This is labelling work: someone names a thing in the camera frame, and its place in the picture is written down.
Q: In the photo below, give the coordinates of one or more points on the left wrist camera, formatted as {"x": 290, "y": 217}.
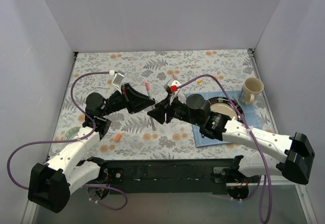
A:
{"x": 117, "y": 80}

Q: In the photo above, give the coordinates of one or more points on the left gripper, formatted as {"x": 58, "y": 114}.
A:
{"x": 128, "y": 99}

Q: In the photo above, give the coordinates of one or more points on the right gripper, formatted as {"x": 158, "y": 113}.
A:
{"x": 168, "y": 111}

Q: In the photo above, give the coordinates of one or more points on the brown striped plate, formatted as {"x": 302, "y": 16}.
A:
{"x": 222, "y": 105}

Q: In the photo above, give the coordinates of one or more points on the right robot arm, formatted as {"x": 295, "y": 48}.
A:
{"x": 289, "y": 156}

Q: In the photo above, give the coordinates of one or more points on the patterned small bowl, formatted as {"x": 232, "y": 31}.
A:
{"x": 71, "y": 133}

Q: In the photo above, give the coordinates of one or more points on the purple highlighter pen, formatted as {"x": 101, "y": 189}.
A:
{"x": 152, "y": 124}

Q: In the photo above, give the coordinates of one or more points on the thin yellow tipped pen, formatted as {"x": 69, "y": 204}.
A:
{"x": 101, "y": 87}

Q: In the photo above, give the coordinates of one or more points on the white acrylic marker pink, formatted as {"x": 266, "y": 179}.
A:
{"x": 149, "y": 94}

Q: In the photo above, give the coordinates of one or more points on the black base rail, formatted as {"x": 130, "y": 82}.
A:
{"x": 162, "y": 176}

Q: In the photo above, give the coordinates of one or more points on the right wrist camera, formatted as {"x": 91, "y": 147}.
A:
{"x": 171, "y": 87}

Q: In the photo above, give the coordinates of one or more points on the cream mug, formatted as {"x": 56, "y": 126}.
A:
{"x": 251, "y": 88}

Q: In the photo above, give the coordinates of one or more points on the blue checkered placemat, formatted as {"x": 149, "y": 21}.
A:
{"x": 249, "y": 114}

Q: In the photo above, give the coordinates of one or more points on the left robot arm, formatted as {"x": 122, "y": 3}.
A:
{"x": 52, "y": 183}

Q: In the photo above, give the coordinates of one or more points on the floral tablecloth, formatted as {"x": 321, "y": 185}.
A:
{"x": 223, "y": 70}

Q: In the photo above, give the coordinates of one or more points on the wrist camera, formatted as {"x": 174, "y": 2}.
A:
{"x": 117, "y": 80}
{"x": 171, "y": 87}

